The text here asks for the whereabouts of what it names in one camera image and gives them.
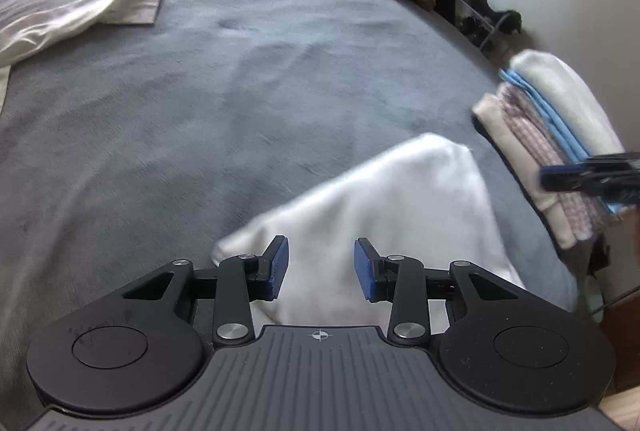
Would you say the stack of folded clothes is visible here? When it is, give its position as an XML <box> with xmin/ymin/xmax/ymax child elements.
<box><xmin>499</xmin><ymin>68</ymin><xmax>623</xmax><ymax>214</ymax></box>

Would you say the beige folded garment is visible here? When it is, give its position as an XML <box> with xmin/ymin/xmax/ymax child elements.
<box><xmin>471</xmin><ymin>93</ymin><xmax>577</xmax><ymax>251</ymax></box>

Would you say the black cable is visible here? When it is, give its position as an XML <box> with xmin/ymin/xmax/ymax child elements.
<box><xmin>589</xmin><ymin>288</ymin><xmax>640</xmax><ymax>318</ymax></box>

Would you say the white folded garment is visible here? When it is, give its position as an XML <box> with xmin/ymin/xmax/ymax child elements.
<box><xmin>509</xmin><ymin>50</ymin><xmax>627</xmax><ymax>158</ymax></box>

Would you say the pink checked folded garment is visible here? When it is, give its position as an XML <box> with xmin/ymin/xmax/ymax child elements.
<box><xmin>499</xmin><ymin>83</ymin><xmax>607</xmax><ymax>243</ymax></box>

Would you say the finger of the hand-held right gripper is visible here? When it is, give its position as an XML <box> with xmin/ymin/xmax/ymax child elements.
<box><xmin>540</xmin><ymin>163</ymin><xmax>640</xmax><ymax>206</ymax></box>
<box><xmin>585</xmin><ymin>153</ymin><xmax>640</xmax><ymax>168</ymax></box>

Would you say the white long-sleeve shirt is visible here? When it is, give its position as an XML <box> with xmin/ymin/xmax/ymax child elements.
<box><xmin>0</xmin><ymin>0</ymin><xmax>163</xmax><ymax>122</ymax></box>

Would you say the dark wire rack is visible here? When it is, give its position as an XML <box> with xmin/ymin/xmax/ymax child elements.
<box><xmin>462</xmin><ymin>0</ymin><xmax>507</xmax><ymax>58</ymax></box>

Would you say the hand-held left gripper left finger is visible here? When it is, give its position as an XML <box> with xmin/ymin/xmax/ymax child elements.
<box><xmin>122</xmin><ymin>236</ymin><xmax>290</xmax><ymax>346</ymax></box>

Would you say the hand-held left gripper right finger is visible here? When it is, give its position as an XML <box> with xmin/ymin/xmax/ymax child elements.
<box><xmin>354</xmin><ymin>238</ymin><xmax>526</xmax><ymax>346</ymax></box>

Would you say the white printed sweatshirt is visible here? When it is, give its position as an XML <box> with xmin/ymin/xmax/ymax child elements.
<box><xmin>210</xmin><ymin>133</ymin><xmax>528</xmax><ymax>329</ymax></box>

